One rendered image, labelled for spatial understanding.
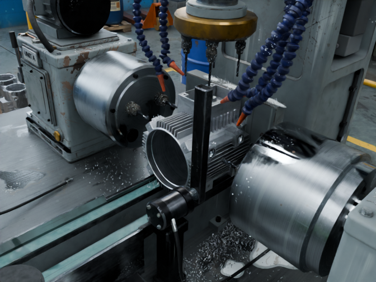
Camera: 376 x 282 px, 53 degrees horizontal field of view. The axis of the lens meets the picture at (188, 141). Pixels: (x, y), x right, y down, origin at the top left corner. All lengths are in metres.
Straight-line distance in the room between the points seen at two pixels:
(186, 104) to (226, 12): 0.23
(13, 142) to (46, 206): 0.40
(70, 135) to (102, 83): 0.28
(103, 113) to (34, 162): 0.40
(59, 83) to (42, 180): 0.30
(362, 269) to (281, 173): 0.19
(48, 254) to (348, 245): 0.59
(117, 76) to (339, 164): 0.60
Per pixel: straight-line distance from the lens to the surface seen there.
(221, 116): 0.88
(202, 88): 0.67
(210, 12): 0.79
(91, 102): 1.06
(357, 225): 0.58
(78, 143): 1.27
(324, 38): 0.92
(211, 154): 0.84
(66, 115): 1.21
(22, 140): 1.48
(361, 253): 0.61
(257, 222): 0.71
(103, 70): 1.06
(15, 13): 6.62
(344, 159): 0.69
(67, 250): 0.89
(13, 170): 1.31
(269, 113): 0.89
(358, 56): 1.15
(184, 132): 0.83
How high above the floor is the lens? 1.50
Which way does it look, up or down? 30 degrees down
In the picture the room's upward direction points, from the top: 2 degrees clockwise
